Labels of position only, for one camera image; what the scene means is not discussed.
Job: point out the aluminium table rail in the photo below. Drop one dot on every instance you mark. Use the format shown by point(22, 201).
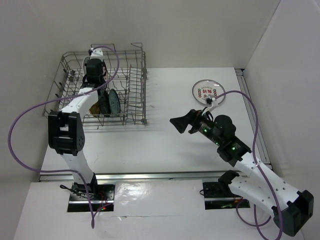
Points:
point(260, 147)

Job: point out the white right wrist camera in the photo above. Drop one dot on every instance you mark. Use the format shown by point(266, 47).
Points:
point(211, 104)

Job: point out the blue floral plate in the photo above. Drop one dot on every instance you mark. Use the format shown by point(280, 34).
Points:
point(114, 102)

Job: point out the yellow patterned plate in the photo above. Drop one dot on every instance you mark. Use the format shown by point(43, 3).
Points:
point(95, 110)

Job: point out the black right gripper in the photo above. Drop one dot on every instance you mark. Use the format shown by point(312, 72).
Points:
point(193, 118)

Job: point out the black plate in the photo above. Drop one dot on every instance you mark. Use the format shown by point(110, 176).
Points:
point(104, 104)

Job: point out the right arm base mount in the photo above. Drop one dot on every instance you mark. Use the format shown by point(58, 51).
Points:
point(217, 199)

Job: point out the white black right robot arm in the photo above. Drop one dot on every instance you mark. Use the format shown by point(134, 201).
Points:
point(289, 207)

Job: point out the grey wire dish rack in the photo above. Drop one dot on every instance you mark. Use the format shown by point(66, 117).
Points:
point(127, 75)

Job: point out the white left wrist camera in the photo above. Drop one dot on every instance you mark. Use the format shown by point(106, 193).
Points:
point(96, 53)

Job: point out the white plate red characters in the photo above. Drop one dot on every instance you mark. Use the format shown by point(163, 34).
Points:
point(204, 88)

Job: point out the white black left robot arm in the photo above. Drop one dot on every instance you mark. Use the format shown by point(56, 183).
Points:
point(65, 129)

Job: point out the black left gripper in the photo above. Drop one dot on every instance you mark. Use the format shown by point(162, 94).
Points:
point(86, 74)

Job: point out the green red ring plate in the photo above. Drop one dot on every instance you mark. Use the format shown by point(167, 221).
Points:
point(85, 60)

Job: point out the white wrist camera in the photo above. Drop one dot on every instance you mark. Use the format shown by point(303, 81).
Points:
point(211, 104)
point(96, 53)

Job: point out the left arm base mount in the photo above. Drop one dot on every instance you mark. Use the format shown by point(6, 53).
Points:
point(103, 199)

